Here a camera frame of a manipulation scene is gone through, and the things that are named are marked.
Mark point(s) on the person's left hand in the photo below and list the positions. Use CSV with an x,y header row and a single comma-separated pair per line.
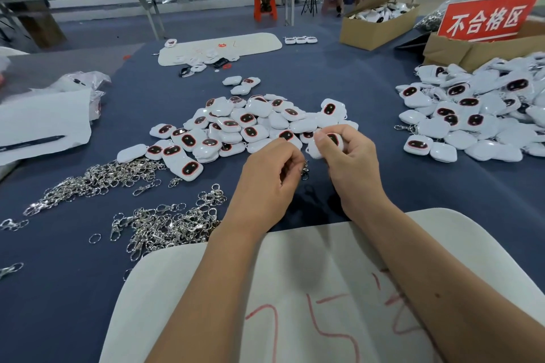
x,y
264,193

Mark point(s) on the person's right hand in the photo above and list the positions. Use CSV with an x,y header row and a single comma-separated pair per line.
x,y
358,175

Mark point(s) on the white tag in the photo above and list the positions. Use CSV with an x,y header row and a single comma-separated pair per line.
x,y
313,151

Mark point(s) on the person's left forearm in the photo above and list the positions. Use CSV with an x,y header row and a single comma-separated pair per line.
x,y
204,303

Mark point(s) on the person's right forearm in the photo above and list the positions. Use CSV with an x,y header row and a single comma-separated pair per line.
x,y
443,290

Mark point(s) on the white foam board red marks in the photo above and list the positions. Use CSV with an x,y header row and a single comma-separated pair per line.
x,y
315,278

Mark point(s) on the open cardboard box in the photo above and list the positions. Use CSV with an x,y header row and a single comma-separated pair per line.
x,y
371,35

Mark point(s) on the small white plastic part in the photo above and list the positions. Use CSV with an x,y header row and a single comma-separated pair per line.
x,y
312,40
290,40
301,40

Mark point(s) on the long white foam board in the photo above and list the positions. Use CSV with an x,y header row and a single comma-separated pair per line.
x,y
257,42

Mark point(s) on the flat brown cardboard box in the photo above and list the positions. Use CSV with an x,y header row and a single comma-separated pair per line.
x,y
456,54

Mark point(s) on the red plastic stool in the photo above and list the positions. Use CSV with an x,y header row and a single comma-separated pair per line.
x,y
266,10

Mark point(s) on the red sign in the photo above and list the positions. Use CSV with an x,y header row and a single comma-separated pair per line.
x,y
487,18

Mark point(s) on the white paper sheet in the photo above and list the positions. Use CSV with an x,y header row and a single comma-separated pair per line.
x,y
42,118

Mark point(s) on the black pen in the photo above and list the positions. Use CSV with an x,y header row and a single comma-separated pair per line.
x,y
30,144

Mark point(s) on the white plastic bag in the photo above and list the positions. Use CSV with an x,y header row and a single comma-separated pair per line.
x,y
10,52

